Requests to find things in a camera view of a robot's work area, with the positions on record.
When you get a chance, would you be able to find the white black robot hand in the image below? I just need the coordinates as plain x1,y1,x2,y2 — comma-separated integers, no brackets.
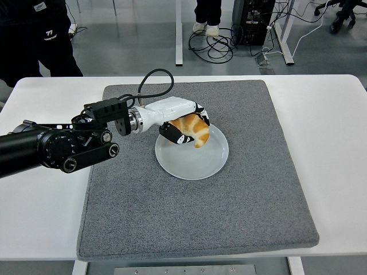
140,96,212,146

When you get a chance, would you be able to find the golden croissant bread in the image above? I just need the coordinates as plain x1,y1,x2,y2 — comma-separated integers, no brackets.
167,112,210,149

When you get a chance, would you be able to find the grey round plate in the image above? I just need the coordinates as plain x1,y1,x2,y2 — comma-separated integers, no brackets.
155,123,230,180

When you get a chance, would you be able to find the grey metal plate with screws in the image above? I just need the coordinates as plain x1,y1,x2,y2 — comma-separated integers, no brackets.
114,264,257,275

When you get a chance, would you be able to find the white desk leg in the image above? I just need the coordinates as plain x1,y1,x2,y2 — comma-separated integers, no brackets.
274,0,295,66
174,0,184,68

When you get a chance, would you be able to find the person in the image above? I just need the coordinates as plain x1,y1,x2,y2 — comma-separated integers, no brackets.
0,0,84,88
192,0,223,37

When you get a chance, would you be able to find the grey floor socket box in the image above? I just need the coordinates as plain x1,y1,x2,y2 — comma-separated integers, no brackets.
254,54,276,76

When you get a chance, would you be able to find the grey fabric mat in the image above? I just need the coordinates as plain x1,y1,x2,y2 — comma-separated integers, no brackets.
76,79,320,261

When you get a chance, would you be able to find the black computer tower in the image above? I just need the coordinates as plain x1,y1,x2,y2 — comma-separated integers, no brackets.
231,0,276,47

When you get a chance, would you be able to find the white table leg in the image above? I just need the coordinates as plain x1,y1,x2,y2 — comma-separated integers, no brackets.
288,256,305,275
71,259,88,275

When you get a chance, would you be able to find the black office chair base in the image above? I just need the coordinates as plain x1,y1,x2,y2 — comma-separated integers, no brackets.
314,0,367,34

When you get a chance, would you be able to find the coiled black floor cable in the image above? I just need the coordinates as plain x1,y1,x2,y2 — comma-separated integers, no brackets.
188,27,240,64

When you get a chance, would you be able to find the white cable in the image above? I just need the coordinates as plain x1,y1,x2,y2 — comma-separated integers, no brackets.
262,0,332,58

